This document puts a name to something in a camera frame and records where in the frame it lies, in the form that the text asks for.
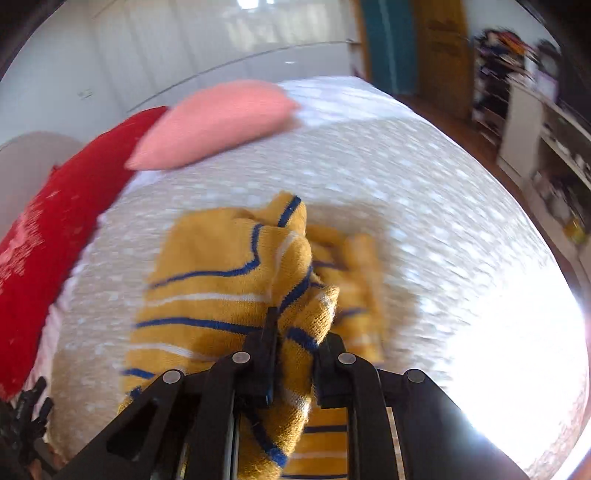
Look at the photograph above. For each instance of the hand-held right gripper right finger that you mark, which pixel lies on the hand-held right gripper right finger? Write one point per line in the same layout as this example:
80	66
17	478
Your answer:
328	371

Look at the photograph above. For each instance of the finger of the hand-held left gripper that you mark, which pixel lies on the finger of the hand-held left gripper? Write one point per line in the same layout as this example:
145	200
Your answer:
21	424

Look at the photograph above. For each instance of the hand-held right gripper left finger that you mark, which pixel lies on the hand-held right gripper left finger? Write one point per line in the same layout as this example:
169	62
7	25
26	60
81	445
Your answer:
267	355

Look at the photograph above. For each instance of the yellow striped sweater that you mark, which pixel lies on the yellow striped sweater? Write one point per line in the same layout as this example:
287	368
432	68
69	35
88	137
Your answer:
217	258

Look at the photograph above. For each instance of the white bed sheet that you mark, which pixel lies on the white bed sheet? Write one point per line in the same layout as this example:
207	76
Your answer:
53	323

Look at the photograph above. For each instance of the red floral pillow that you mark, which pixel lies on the red floral pillow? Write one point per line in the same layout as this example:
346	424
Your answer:
51	240

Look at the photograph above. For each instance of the bed with white dotted cover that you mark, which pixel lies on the bed with white dotted cover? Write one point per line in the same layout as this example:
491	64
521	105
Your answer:
438	207

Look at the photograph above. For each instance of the pink ribbed pillow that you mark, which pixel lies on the pink ribbed pillow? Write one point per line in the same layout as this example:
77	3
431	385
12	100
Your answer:
217	122

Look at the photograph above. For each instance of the white bed headboard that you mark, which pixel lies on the white bed headboard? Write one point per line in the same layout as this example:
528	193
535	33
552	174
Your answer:
32	170

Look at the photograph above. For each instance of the cluttered white shelf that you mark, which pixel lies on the cluttered white shelf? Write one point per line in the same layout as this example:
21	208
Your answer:
540	138

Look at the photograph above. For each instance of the white wardrobe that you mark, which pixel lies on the white wardrobe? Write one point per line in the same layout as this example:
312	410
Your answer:
184	50

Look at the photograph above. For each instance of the teal glass door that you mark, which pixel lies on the teal glass door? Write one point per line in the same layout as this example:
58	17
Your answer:
388	46

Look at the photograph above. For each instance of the wooden door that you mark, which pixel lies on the wooden door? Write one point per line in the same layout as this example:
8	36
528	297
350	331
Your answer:
443	50

